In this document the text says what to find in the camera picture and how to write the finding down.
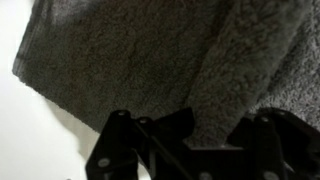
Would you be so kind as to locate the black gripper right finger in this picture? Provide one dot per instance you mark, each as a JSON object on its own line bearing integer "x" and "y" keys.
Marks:
{"x": 283, "y": 146}

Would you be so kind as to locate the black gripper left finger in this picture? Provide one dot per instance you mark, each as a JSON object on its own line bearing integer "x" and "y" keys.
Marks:
{"x": 125, "y": 143}

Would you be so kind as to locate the grey terry cloth towel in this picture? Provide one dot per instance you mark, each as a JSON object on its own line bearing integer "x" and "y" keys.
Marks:
{"x": 221, "y": 58}

